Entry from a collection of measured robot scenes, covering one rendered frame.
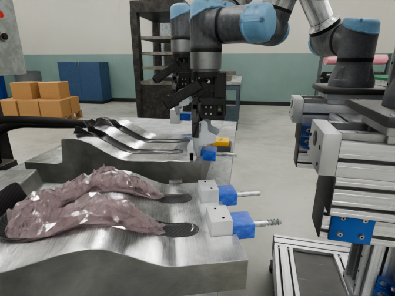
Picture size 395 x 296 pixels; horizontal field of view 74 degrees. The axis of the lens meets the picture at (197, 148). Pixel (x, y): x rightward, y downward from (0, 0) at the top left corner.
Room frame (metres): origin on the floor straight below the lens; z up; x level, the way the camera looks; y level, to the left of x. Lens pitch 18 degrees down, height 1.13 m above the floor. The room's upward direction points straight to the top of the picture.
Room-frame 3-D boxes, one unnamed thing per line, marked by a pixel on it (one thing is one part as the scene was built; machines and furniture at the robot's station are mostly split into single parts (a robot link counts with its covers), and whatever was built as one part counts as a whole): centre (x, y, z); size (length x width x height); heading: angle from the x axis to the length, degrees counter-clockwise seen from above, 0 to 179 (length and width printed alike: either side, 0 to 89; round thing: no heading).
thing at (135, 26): (5.50, 0.53, 1.03); 1.54 x 0.94 x 2.06; 170
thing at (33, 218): (0.41, 0.19, 0.90); 0.26 x 0.18 x 0.08; 98
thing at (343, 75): (1.00, -0.57, 1.09); 0.15 x 0.15 x 0.10
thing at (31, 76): (6.71, 4.18, 0.44); 0.59 x 0.59 x 0.88
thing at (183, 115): (0.97, 0.03, 0.93); 0.13 x 0.05 x 0.05; 81
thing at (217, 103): (0.67, -0.03, 1.04); 0.09 x 0.08 x 0.12; 80
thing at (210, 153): (0.67, -0.04, 0.89); 0.13 x 0.05 x 0.05; 80
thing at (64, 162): (0.77, 0.22, 0.87); 0.50 x 0.26 x 0.14; 81
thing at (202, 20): (0.67, -0.02, 1.20); 0.09 x 0.08 x 0.11; 53
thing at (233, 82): (5.30, -0.50, 0.46); 1.90 x 0.70 x 0.92; 170
